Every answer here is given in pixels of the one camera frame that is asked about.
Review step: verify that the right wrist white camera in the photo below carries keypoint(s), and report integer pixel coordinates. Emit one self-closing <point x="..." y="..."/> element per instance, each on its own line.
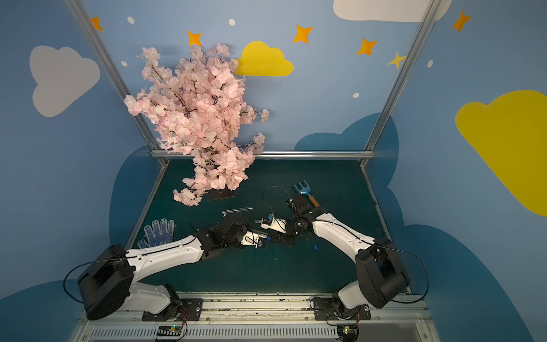
<point x="278" y="225"/>

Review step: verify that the blue garden fork wooden handle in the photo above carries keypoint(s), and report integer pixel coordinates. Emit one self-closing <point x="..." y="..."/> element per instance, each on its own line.
<point x="304" y="188"/>

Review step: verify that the small circuit board left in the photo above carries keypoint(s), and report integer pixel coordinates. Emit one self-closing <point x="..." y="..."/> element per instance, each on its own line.
<point x="169" y="333"/>

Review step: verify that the aluminium front rail bed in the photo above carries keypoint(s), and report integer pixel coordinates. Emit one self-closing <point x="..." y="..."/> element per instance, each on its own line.
<point x="266" y="317"/>

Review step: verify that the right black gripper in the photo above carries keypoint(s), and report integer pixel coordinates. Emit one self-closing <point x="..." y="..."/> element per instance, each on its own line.
<point x="288" y="231"/>

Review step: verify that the pink artificial cherry blossom tree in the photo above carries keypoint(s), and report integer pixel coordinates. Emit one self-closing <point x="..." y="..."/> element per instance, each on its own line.
<point x="198" y="109"/>

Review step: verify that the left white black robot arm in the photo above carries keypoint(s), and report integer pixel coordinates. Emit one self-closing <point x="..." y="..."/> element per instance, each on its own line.
<point x="112" y="283"/>

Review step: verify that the small circuit board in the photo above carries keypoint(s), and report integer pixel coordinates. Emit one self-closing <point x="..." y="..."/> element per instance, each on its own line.
<point x="347" y="333"/>
<point x="169" y="333"/>

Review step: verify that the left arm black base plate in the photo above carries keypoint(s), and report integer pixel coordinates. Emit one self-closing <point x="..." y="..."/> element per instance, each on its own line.
<point x="179" y="310"/>

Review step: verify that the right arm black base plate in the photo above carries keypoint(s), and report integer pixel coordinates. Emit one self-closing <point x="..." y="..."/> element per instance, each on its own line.
<point x="331" y="309"/>

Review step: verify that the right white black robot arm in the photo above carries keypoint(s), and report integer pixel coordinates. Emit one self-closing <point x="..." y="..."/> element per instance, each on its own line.
<point x="381" y="274"/>

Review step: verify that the small circuit board right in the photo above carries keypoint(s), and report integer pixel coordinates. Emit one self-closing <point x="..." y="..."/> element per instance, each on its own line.
<point x="347" y="333"/>

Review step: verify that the aluminium frame rail back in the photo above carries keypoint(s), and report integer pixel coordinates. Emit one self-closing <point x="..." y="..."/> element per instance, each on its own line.
<point x="283" y="154"/>

